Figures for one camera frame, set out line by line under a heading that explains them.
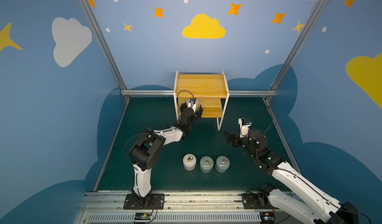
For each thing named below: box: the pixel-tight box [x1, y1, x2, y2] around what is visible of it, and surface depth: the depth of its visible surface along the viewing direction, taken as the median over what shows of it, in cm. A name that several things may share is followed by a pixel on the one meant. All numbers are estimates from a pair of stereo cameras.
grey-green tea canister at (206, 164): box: [199, 155, 214, 174], surface depth 82 cm
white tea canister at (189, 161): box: [182, 153, 197, 172], surface depth 82 cm
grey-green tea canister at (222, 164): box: [215, 155, 231, 174], surface depth 82 cm
